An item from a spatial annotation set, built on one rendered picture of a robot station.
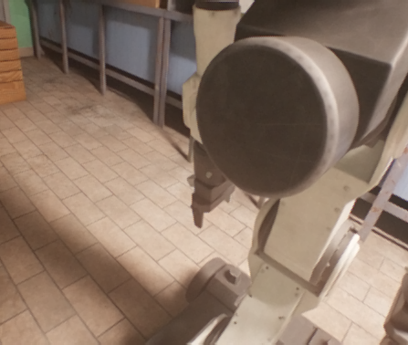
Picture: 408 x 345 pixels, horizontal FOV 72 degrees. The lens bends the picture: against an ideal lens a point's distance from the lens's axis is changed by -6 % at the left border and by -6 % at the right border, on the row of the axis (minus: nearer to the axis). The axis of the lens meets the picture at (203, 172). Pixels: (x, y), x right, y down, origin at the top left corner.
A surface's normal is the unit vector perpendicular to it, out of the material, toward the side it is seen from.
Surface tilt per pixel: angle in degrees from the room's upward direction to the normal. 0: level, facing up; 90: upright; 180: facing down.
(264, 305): 60
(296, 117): 90
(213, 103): 90
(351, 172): 35
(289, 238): 86
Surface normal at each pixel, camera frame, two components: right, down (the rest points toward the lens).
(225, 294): -0.38, -0.35
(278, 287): -0.51, -0.13
